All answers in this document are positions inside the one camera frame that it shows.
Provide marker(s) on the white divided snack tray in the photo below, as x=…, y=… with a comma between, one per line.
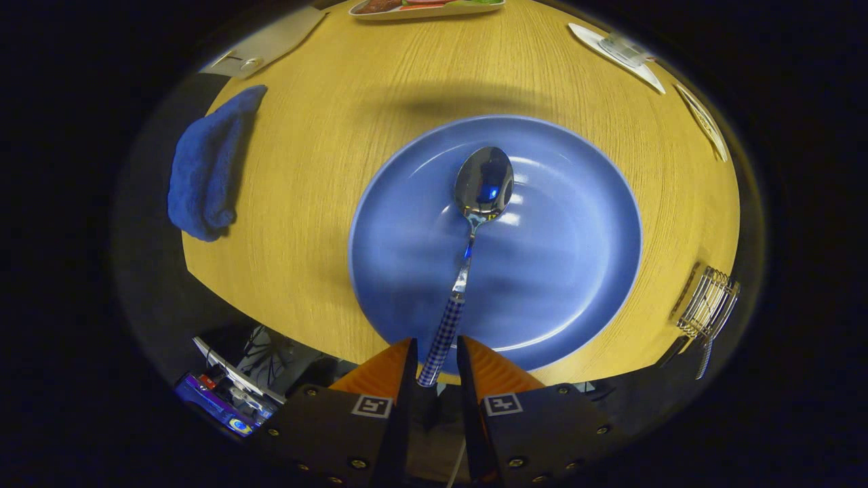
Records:
x=705, y=122

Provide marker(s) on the blue round plate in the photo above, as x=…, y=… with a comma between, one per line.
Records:
x=563, y=257

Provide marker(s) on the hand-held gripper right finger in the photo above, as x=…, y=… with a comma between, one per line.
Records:
x=472, y=420

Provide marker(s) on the white square coaster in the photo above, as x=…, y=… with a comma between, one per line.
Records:
x=590, y=39

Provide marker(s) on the white side desk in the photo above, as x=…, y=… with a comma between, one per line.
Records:
x=230, y=369

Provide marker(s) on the laptop with lit screen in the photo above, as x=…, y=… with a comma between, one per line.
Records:
x=210, y=400

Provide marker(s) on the white toaster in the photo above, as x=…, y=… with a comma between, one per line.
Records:
x=278, y=41

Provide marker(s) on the small white bottle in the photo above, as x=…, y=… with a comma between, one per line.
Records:
x=624, y=49

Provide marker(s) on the plate of food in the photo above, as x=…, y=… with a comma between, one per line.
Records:
x=420, y=8

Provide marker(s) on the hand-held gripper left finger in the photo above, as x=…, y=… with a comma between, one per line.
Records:
x=401, y=420

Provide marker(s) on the blue folded cloth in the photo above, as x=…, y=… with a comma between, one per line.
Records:
x=203, y=169

